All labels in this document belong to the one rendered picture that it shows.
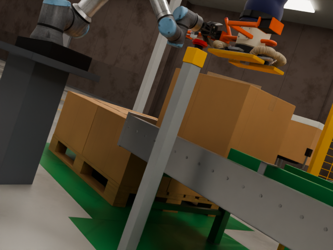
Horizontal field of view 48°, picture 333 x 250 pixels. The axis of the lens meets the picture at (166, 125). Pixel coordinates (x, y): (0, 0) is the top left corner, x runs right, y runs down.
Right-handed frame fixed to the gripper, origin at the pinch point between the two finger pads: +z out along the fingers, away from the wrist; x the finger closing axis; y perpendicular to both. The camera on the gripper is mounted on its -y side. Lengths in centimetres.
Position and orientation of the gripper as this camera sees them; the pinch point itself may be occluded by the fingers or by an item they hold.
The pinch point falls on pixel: (217, 36)
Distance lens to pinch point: 240.5
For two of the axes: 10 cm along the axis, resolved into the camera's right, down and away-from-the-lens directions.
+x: 3.4, -9.4, -0.6
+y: 5.9, 2.6, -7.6
